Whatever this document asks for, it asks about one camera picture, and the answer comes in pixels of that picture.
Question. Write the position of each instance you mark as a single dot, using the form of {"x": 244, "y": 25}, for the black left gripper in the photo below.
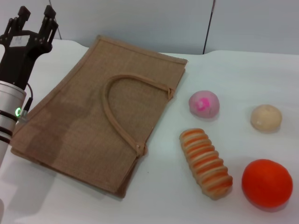
{"x": 18, "y": 53}

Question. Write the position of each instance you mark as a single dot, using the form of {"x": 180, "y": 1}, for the brown jute handbag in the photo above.
{"x": 88, "y": 121}

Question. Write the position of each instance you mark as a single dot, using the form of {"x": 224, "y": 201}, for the pink peach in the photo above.
{"x": 204, "y": 105}

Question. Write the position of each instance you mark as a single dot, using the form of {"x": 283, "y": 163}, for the orange fruit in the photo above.
{"x": 267, "y": 183}

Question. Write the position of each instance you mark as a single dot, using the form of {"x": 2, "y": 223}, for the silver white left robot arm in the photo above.
{"x": 10, "y": 105}

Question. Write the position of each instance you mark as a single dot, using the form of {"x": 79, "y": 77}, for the orange striped bread roll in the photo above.
{"x": 205, "y": 163}

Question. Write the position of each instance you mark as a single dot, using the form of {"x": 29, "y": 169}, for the beige round bun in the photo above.
{"x": 266, "y": 119}

